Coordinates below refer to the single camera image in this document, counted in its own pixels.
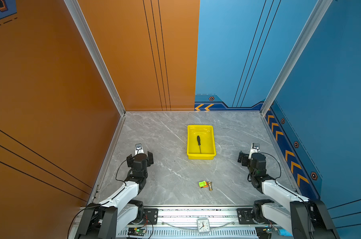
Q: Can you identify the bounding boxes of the white slotted cable duct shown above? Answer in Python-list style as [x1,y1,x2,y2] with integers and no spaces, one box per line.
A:
[116,227,258,239]

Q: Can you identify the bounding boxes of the brass fitting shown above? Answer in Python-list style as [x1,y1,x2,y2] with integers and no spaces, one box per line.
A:
[207,181,213,191]

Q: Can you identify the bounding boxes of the blue plastic pipe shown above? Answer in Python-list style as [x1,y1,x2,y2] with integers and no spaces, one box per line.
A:
[278,228,293,237]

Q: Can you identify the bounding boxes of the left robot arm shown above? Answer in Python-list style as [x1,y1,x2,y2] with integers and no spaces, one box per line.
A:
[75,149,154,239]

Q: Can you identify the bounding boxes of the white analog clock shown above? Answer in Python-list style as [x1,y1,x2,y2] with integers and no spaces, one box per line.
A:
[197,218,211,234]

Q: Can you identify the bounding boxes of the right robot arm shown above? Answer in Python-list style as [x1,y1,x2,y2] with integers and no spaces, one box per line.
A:
[238,151,340,239]

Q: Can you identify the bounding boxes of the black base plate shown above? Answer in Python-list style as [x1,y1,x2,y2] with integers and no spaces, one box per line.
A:
[129,208,159,225]
[236,208,274,225]

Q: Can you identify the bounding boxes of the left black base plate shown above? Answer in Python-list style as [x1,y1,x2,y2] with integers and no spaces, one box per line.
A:
[129,208,159,225]

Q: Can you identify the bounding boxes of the yellow plastic bin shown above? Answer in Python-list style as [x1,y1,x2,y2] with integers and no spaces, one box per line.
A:
[186,124,216,160]

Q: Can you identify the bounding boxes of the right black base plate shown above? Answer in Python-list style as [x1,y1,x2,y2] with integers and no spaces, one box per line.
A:
[236,208,274,225]

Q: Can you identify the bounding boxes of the right green circuit board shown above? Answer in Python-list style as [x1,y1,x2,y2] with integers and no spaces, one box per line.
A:
[263,227,275,234]

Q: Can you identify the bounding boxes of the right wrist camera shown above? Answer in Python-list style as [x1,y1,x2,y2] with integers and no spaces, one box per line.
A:
[248,143,260,159]

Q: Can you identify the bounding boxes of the green circuit board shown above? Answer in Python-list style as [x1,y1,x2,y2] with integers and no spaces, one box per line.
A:
[263,227,275,234]
[127,228,147,238]

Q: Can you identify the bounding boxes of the left green circuit board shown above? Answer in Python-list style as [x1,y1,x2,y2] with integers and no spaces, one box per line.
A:
[127,228,147,238]

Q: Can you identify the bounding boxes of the aluminium mounting rail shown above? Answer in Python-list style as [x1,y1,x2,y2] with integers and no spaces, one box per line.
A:
[72,206,323,229]

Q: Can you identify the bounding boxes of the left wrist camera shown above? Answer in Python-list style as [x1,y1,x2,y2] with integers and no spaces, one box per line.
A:
[135,143,144,155]

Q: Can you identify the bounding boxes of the black handled screwdriver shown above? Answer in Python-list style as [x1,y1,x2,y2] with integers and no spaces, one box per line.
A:
[197,135,201,154]

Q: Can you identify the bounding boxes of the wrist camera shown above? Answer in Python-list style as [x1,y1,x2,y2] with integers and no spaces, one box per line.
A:
[248,143,260,159]
[135,143,144,155]

